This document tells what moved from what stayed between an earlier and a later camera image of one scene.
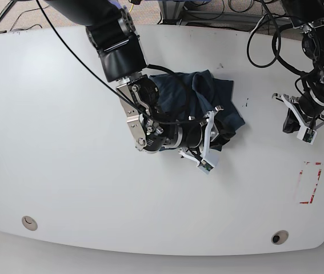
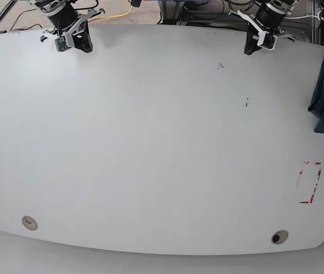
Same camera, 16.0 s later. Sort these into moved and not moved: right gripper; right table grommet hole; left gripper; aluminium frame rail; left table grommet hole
Moved: right gripper; left gripper
Not moved: aluminium frame rail; right table grommet hole; left table grommet hole
